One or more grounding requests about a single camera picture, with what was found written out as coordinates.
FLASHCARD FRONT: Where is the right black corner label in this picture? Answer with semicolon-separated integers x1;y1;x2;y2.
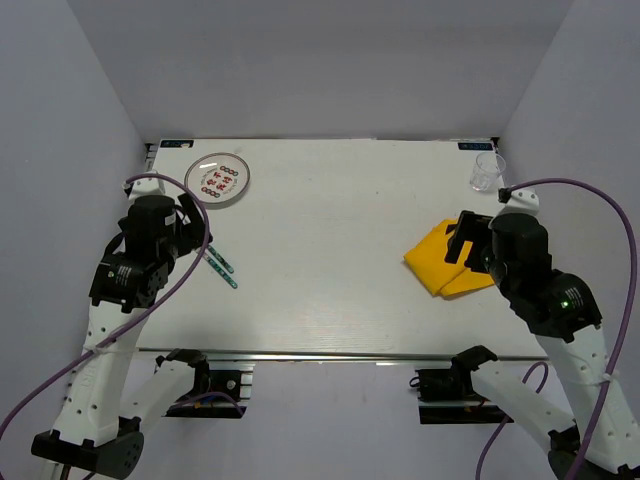
457;142;494;151

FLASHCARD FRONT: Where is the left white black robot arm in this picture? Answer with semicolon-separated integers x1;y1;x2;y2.
31;194;212;479

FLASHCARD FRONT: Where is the black corner label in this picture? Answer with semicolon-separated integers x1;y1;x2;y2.
457;142;494;151
159;139;194;149

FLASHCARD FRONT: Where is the fork with green patterned handle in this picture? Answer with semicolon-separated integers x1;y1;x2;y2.
207;244;234;274

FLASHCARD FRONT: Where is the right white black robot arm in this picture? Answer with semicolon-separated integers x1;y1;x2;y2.
445;211;639;479

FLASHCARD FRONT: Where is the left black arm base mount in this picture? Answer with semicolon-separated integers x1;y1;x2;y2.
165;362;254;420

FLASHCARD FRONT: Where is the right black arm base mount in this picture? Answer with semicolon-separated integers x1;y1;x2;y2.
409;368;506;425

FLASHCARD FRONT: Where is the knife with green patterned handle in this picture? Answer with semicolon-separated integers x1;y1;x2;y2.
203;255;238;289

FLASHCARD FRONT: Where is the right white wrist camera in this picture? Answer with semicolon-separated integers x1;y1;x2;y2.
498;188;540;217

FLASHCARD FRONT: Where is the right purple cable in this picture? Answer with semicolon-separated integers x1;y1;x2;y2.
473;178;640;480

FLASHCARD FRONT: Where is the white plate with red characters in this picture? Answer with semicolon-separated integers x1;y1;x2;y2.
184;152;251;209

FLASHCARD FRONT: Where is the clear drinking glass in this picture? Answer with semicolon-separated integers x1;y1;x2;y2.
469;151;506;192

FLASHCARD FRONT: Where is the left black corner label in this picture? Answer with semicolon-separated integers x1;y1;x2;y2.
159;139;194;149

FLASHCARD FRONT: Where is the yellow printed cloth napkin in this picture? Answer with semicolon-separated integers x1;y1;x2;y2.
404;219;494;299

